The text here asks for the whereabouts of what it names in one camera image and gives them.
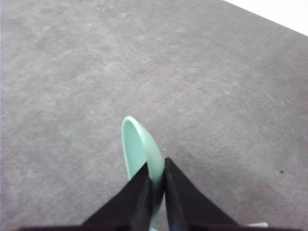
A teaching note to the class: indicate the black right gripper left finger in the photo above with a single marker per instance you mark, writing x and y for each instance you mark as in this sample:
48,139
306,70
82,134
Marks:
129,210

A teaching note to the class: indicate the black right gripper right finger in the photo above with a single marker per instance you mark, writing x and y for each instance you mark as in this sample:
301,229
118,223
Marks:
229,204

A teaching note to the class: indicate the mint green plastic spoon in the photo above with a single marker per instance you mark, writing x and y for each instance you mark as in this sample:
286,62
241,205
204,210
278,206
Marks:
140,148

